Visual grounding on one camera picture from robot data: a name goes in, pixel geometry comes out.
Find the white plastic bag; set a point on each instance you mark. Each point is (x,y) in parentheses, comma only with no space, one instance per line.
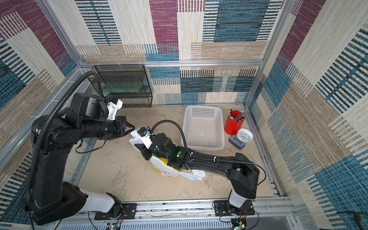
(161,164)

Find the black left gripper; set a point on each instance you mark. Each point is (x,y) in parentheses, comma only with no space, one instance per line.
(121,121)

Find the white wire mesh tray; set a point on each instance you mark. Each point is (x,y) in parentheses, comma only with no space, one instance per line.
(66,92)

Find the yellow banana cluster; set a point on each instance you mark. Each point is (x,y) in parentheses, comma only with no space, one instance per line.
(165,161)

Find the red pen cup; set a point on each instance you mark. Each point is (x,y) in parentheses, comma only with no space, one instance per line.
(231,127)

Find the white round clock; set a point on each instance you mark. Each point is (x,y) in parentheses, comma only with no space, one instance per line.
(242,137)

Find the aluminium front rail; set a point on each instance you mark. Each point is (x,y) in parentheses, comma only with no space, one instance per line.
(271,213)

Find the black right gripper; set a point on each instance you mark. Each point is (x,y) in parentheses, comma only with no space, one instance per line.
(146,151)

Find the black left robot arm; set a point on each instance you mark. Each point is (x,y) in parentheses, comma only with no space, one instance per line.
(50,197)

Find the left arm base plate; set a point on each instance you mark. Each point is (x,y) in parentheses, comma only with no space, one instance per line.
(122,211)

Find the green board on shelf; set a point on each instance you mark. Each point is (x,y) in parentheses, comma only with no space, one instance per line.
(122,88)

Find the pens in cup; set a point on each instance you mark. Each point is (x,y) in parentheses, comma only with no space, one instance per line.
(236,116)

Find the white perforated plastic basket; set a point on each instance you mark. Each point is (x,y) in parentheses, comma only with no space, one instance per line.
(203,128)

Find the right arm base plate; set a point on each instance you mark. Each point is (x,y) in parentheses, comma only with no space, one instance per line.
(224,208)

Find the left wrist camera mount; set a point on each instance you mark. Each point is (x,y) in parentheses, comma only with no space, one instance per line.
(113,106)

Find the black wire mesh shelf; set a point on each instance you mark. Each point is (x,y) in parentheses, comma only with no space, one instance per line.
(128,83)

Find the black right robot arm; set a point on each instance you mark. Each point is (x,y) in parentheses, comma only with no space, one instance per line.
(173,161)

